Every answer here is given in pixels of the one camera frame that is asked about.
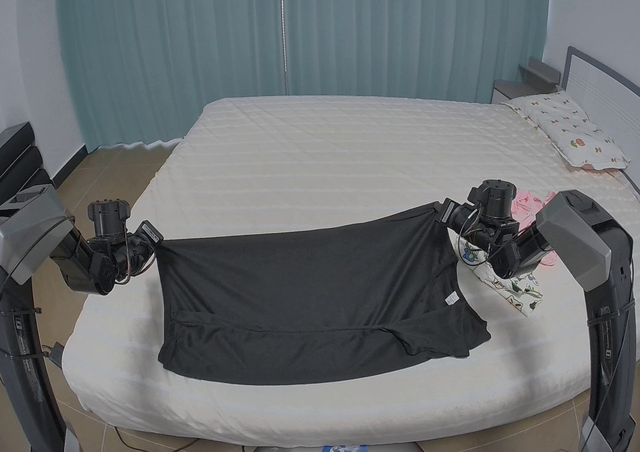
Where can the grey white bedside table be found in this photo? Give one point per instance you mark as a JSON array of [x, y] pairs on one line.
[[515, 90]]

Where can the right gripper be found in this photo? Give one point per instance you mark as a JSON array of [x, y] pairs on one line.
[[460, 220]]

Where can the blue-green curtain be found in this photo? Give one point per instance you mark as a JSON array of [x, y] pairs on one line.
[[410, 15], [175, 40]]

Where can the black power adapter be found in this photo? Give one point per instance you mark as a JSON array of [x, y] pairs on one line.
[[54, 355]]

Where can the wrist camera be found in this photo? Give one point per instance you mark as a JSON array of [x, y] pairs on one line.
[[475, 196], [151, 232]]

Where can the black chest of drawers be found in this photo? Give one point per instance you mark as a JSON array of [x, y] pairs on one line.
[[20, 155]]

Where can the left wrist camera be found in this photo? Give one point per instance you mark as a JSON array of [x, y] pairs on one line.
[[151, 232]]

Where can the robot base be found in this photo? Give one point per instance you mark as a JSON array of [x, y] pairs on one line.
[[310, 448]]

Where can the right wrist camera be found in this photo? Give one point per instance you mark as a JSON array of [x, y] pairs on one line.
[[475, 196]]

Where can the white printed pyjama top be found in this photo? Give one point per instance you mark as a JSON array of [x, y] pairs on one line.
[[520, 292]]

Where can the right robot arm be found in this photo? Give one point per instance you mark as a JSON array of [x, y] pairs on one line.
[[575, 235]]

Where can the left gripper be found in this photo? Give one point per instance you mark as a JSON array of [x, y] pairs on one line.
[[137, 255]]

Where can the white printed pillow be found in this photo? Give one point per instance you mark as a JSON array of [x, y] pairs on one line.
[[570, 133]]

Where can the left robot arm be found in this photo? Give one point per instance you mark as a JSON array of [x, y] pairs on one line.
[[75, 260]]

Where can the bed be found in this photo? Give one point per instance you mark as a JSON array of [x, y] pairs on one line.
[[325, 165]]

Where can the pink garment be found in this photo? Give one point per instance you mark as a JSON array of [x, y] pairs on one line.
[[525, 205]]

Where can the black T-shirt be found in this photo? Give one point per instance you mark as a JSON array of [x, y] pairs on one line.
[[310, 290]]

